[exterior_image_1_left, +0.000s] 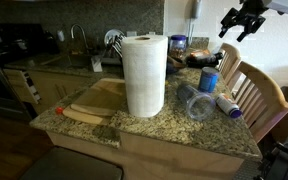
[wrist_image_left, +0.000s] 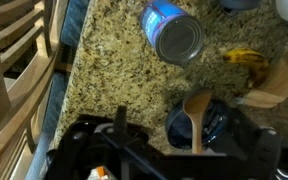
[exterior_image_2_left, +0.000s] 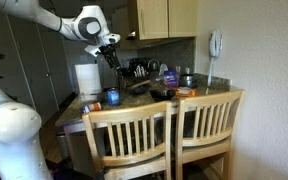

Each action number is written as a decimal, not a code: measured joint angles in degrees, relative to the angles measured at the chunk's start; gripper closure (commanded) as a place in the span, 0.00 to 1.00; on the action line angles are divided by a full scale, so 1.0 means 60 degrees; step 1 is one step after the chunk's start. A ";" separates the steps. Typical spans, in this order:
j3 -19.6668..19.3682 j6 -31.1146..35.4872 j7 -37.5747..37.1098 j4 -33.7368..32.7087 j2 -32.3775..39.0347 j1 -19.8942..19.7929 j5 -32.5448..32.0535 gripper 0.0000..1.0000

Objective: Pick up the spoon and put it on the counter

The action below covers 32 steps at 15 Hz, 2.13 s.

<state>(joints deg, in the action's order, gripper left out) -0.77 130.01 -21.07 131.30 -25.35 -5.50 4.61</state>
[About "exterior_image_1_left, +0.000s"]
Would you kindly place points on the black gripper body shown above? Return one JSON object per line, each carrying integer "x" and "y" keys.
{"x": 247, "y": 18}

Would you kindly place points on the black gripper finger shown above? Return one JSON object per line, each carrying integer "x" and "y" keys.
{"x": 242, "y": 36}
{"x": 223, "y": 31}

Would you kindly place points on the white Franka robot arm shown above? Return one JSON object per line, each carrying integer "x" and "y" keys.
{"x": 285, "y": 6}

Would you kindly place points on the wooden spoon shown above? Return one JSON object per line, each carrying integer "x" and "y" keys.
{"x": 176, "y": 62}

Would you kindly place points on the wooden slat chair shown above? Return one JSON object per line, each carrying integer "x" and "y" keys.
{"x": 230, "y": 61}
{"x": 267, "y": 100}

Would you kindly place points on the dark snack bag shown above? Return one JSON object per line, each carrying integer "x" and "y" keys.
{"x": 204, "y": 61}

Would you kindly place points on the clear jar blue lid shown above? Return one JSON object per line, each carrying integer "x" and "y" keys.
{"x": 177, "y": 46}

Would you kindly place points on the blue tin can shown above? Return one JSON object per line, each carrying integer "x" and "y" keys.
{"x": 208, "y": 80}

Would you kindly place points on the dark blue bowl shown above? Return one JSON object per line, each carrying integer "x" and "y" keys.
{"x": 171, "y": 69}

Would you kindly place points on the white bottle purple cap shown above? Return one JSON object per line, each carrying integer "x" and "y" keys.
{"x": 228, "y": 105}

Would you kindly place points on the clear plastic cup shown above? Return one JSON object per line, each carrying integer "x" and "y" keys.
{"x": 197, "y": 101}

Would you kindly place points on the white paper towel roll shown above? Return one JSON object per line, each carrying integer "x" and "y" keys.
{"x": 144, "y": 76}

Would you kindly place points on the round white plate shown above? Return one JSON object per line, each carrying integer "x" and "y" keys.
{"x": 111, "y": 36}

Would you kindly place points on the dish drying rack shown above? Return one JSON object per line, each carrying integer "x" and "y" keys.
{"x": 112, "y": 55}

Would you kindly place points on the small white sponge holder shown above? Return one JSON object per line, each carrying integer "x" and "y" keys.
{"x": 96, "y": 64}

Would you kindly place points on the black red equipment base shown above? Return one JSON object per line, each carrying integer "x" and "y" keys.
{"x": 284, "y": 163}

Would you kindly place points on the large wooden cutting board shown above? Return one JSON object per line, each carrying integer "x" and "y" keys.
{"x": 100, "y": 96}

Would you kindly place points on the chrome kitchen faucet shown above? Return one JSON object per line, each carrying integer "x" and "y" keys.
{"x": 81, "y": 33}

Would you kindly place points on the steel kitchen sink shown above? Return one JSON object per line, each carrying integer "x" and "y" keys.
{"x": 69, "y": 61}

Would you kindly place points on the white soap bottle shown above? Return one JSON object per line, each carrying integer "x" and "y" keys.
{"x": 61, "y": 35}

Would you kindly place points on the thin wooden cutting board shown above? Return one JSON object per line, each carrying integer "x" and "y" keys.
{"x": 84, "y": 116}

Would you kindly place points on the beige base cabinet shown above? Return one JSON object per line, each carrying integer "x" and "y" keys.
{"x": 60, "y": 88}

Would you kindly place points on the small orange cap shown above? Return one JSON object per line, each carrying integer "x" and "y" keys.
{"x": 59, "y": 110}

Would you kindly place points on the open beige drawer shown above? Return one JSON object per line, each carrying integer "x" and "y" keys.
{"x": 22, "y": 86}

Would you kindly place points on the black kitchen stove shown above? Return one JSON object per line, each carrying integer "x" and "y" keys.
{"x": 4, "y": 80}

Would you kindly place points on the white wall phone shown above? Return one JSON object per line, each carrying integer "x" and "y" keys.
{"x": 196, "y": 9}

